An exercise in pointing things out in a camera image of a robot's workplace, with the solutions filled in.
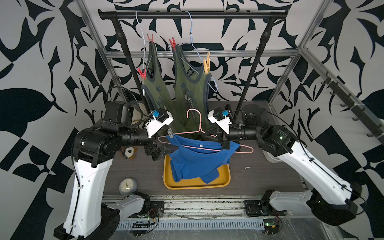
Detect grey clothespin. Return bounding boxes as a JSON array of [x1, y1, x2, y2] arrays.
[[167, 128, 174, 139]]

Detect pink wire hanger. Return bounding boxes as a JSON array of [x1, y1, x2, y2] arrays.
[[157, 108, 255, 154]]

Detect blue tank top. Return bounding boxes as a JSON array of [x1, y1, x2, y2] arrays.
[[167, 135, 240, 184]]

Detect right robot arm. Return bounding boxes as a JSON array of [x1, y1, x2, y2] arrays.
[[208, 105, 362, 226]]

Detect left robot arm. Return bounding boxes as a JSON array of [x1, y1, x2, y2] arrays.
[[54, 101, 176, 240]]

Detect green tank top right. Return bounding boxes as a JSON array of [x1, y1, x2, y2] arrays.
[[173, 45, 212, 131]]

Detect green tank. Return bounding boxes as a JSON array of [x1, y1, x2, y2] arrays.
[[173, 45, 212, 131], [142, 42, 177, 122]]

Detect green tank top left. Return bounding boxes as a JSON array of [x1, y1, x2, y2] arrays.
[[142, 42, 177, 122]]

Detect brown white plush piece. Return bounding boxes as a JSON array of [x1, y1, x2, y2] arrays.
[[121, 147, 137, 160]]

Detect yellow plastic tray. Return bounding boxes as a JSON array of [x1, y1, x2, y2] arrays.
[[163, 156, 231, 190]]

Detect white plush toy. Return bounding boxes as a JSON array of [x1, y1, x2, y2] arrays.
[[132, 104, 144, 122]]

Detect small round clock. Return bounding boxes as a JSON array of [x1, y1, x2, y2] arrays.
[[119, 178, 138, 196]]

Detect white plastic bin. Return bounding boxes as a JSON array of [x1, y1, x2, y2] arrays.
[[262, 150, 283, 164]]

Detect tan clothespin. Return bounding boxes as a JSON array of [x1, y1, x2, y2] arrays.
[[203, 52, 211, 75]]

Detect red clothespin lower left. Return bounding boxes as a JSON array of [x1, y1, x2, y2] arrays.
[[138, 68, 147, 80]]

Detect red clothespin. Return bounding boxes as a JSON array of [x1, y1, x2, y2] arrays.
[[169, 38, 177, 51], [138, 68, 147, 80], [147, 35, 154, 44]]

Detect small circuit board left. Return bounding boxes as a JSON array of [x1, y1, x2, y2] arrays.
[[131, 221, 158, 237]]

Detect small circuit board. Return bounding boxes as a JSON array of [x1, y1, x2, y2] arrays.
[[131, 221, 158, 237], [262, 218, 283, 236]]

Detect small circuit board right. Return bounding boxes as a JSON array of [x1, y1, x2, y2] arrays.
[[262, 218, 283, 236]]

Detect red clothespin middle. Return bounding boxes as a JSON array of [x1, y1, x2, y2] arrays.
[[169, 38, 177, 51]]

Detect red clothespin upper left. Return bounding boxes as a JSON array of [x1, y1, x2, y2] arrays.
[[147, 35, 154, 44]]

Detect black clothes rack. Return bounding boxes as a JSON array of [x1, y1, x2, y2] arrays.
[[98, 10, 289, 113]]

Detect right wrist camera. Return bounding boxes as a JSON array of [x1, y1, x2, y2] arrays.
[[208, 108, 232, 134]]

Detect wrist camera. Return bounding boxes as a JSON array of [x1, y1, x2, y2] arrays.
[[145, 108, 174, 139], [208, 108, 232, 134]]

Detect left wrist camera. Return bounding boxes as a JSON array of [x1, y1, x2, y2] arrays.
[[145, 108, 174, 139]]

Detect blue wire hanger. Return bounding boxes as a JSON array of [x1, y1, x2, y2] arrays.
[[186, 11, 219, 93]]

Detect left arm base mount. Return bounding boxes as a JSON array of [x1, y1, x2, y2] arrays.
[[131, 192, 165, 218]]

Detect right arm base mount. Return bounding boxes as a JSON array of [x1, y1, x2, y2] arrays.
[[244, 190, 285, 217]]

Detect white wire hanger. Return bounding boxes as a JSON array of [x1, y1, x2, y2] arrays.
[[135, 11, 147, 69]]

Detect black wall hook rail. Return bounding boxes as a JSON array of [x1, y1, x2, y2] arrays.
[[322, 72, 384, 145]]

